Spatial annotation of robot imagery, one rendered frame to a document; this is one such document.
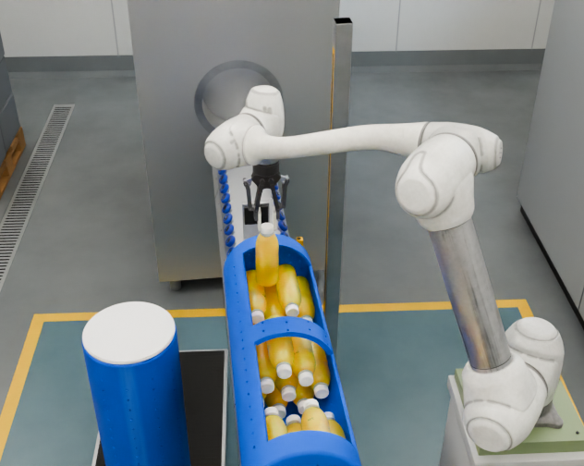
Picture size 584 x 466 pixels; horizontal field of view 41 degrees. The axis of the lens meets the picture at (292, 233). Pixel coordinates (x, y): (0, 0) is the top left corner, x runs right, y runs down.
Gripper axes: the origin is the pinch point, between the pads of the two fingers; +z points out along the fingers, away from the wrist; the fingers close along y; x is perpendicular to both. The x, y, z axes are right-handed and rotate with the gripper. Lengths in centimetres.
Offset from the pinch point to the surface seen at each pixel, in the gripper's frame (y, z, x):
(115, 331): 47, 32, 7
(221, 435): 18, 121, -27
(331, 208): -32, 41, -66
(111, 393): 49, 45, 20
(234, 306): 11.4, 19.3, 15.1
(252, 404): 10, 17, 56
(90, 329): 55, 32, 5
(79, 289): 87, 136, -149
